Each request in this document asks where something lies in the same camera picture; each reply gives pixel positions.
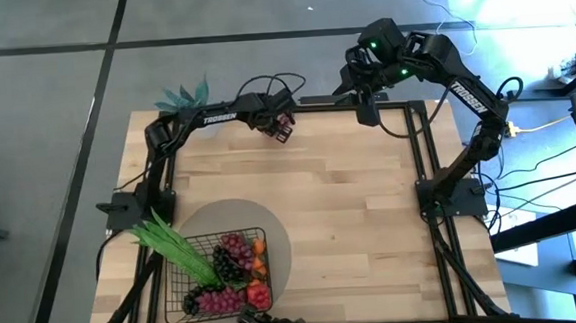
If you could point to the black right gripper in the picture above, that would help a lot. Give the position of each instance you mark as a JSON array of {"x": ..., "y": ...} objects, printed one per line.
[{"x": 368, "y": 74}]

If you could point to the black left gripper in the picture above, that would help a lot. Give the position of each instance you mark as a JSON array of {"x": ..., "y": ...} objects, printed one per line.
[{"x": 269, "y": 107}]

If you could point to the orange carrot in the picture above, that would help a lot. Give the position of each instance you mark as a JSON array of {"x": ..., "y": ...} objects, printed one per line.
[{"x": 261, "y": 268}]

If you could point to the dark grape bunch with leaf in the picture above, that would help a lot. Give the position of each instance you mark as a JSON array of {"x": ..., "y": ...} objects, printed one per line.
[
  {"x": 227, "y": 268},
  {"x": 192, "y": 300}
]

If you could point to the green toy corn husk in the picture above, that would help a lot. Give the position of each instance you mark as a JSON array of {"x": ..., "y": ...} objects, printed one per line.
[{"x": 178, "y": 248}]

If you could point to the red fruit with green leaf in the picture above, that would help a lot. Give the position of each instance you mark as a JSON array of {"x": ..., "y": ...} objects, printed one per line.
[{"x": 259, "y": 296}]

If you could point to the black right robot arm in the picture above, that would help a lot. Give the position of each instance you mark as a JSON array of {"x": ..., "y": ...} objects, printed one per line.
[{"x": 442, "y": 67}]

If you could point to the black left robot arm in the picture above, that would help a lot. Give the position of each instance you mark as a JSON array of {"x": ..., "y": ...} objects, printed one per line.
[{"x": 190, "y": 123}]

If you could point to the round grey placemat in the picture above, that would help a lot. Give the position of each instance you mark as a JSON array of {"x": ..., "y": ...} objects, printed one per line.
[{"x": 271, "y": 217}]

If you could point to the green plant in white pot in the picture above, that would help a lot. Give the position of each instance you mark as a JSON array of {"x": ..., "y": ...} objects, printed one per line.
[{"x": 189, "y": 100}]

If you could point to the white power strip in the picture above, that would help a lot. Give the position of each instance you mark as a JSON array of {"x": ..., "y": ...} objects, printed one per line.
[{"x": 510, "y": 129}]

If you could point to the black stand leg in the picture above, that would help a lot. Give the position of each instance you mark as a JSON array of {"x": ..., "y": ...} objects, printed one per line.
[{"x": 539, "y": 95}]

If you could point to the black diagonal beam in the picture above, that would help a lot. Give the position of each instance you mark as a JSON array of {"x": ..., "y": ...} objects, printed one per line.
[{"x": 547, "y": 227}]

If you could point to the black mount bar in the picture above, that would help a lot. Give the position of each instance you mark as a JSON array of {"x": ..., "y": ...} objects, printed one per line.
[{"x": 324, "y": 99}]

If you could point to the black metal table frame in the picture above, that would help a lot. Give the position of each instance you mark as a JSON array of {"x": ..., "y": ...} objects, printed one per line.
[{"x": 416, "y": 143}]

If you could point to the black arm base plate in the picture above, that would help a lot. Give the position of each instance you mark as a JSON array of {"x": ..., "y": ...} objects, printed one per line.
[
  {"x": 121, "y": 222},
  {"x": 471, "y": 205}
]

